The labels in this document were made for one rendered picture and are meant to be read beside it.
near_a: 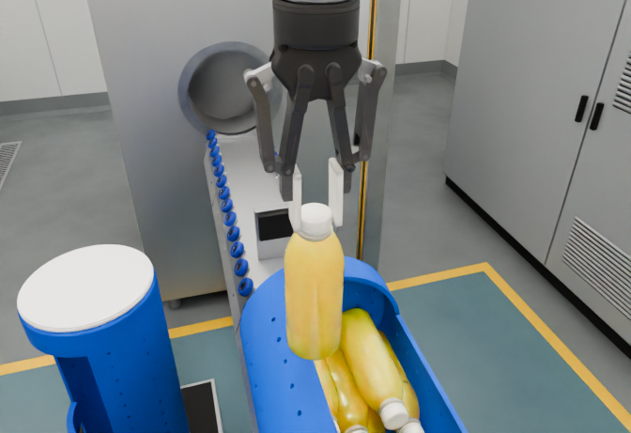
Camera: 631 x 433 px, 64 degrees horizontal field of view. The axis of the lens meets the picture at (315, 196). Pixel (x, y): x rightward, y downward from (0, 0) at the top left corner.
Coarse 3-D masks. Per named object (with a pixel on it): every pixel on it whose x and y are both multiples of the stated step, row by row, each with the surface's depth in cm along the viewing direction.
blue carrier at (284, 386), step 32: (256, 288) 86; (352, 288) 91; (384, 288) 86; (256, 320) 81; (384, 320) 96; (256, 352) 78; (288, 352) 72; (416, 352) 83; (256, 384) 75; (288, 384) 68; (320, 384) 65; (416, 384) 84; (256, 416) 75; (288, 416) 65; (320, 416) 62; (448, 416) 75
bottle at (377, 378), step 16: (352, 320) 85; (368, 320) 86; (352, 336) 83; (368, 336) 82; (352, 352) 81; (368, 352) 80; (384, 352) 80; (352, 368) 80; (368, 368) 77; (384, 368) 77; (368, 384) 76; (384, 384) 75; (400, 384) 76; (368, 400) 76; (384, 400) 74; (400, 400) 74
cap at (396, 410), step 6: (384, 408) 74; (390, 408) 73; (396, 408) 73; (402, 408) 73; (384, 414) 73; (390, 414) 72; (396, 414) 72; (402, 414) 72; (384, 420) 73; (390, 420) 72; (396, 420) 73; (402, 420) 73; (390, 426) 73; (396, 426) 74
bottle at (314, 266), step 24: (312, 240) 55; (336, 240) 56; (288, 264) 56; (312, 264) 55; (336, 264) 56; (288, 288) 58; (312, 288) 56; (336, 288) 58; (288, 312) 61; (312, 312) 58; (336, 312) 60; (288, 336) 63; (312, 336) 60; (336, 336) 63; (312, 360) 63
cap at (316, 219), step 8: (304, 208) 55; (312, 208) 56; (320, 208) 56; (328, 208) 55; (304, 216) 54; (312, 216) 54; (320, 216) 54; (328, 216) 54; (304, 224) 54; (312, 224) 53; (320, 224) 53; (328, 224) 54; (304, 232) 54; (312, 232) 54; (320, 232) 54
